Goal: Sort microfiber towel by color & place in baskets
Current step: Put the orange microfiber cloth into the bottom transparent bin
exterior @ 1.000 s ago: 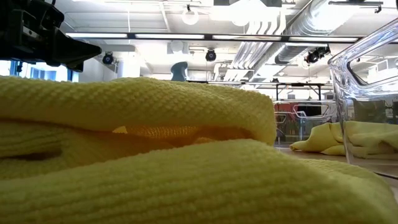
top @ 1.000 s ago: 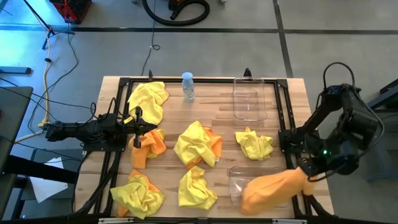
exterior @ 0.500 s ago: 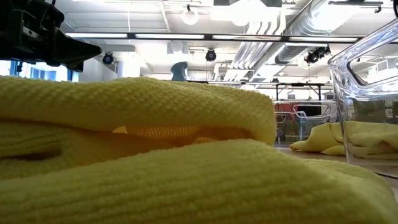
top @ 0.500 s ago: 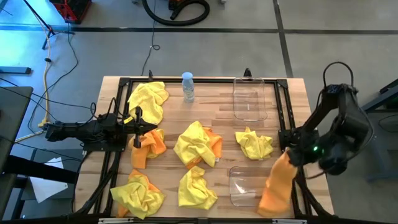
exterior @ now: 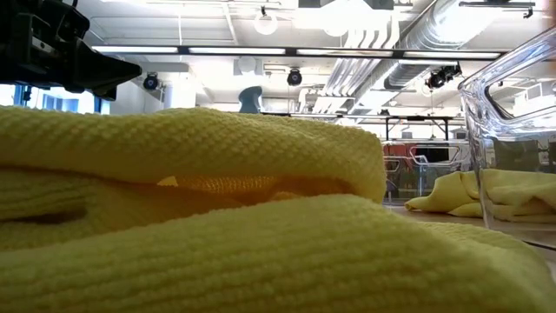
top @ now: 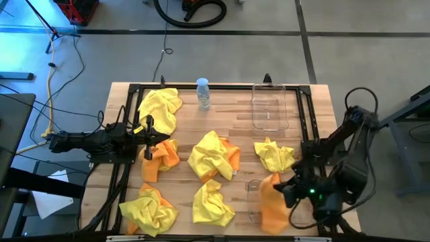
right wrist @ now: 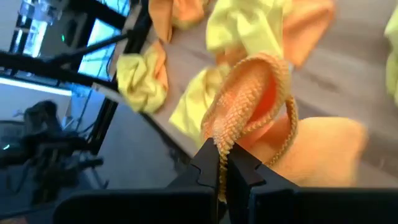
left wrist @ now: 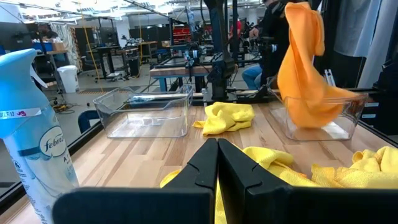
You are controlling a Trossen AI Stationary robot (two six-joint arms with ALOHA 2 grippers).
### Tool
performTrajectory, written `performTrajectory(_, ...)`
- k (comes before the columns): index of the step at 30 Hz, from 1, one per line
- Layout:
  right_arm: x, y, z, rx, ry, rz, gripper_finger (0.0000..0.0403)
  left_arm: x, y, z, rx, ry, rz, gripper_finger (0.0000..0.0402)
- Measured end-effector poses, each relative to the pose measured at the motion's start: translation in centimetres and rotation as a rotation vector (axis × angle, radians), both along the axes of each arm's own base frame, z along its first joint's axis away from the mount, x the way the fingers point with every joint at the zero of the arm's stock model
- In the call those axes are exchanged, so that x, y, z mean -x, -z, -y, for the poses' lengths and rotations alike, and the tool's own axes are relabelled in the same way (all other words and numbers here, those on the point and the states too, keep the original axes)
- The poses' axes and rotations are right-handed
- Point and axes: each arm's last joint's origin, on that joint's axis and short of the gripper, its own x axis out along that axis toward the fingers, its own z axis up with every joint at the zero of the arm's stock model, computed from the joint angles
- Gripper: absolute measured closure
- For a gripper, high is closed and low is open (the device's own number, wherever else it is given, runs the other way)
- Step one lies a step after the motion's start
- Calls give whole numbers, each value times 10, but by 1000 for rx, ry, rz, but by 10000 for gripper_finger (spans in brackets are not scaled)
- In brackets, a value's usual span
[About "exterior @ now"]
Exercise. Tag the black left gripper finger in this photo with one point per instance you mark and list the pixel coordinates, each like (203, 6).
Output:
(104, 69)
(104, 93)

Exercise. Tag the yellow microfiber towel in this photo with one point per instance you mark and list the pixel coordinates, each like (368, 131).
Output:
(443, 195)
(217, 143)

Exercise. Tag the black ceiling spot lamp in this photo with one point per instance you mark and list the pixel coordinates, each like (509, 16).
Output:
(294, 78)
(438, 78)
(150, 81)

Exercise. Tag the Febreze air freshener spray bottle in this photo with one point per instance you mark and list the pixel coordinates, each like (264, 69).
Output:
(250, 100)

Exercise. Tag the round white ceiling lamp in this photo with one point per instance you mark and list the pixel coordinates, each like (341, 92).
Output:
(266, 32)

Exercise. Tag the silver ventilation duct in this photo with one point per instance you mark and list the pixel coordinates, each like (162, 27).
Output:
(434, 26)

